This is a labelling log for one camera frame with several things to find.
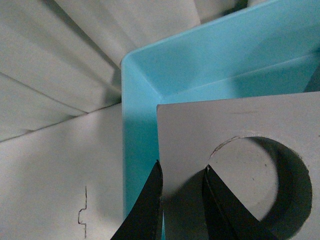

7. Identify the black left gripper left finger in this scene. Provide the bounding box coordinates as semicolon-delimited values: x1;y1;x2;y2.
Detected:
112;160;163;240

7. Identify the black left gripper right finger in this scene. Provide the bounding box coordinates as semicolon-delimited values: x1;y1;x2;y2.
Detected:
202;165;277;240

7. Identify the gray block with round hole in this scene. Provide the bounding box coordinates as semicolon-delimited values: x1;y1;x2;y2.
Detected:
157;92;320;240

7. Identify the light blue plastic box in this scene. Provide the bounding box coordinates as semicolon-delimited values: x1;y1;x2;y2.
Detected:
121;0;320;214

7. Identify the white pleated curtain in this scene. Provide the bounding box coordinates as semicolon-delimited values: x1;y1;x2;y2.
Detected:
0;0;276;143

